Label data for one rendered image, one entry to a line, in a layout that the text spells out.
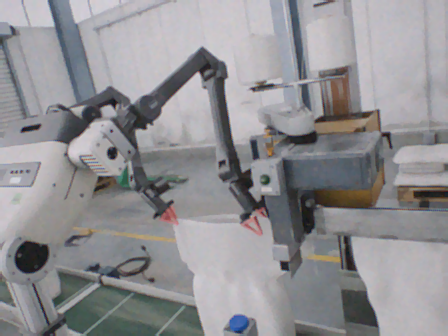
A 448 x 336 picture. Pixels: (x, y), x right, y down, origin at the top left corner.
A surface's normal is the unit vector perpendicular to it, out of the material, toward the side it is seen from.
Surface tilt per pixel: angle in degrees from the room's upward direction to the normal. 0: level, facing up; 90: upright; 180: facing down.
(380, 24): 90
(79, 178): 90
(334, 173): 90
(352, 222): 90
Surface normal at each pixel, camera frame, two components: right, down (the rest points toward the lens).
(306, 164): -0.52, 0.31
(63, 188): 0.84, -0.03
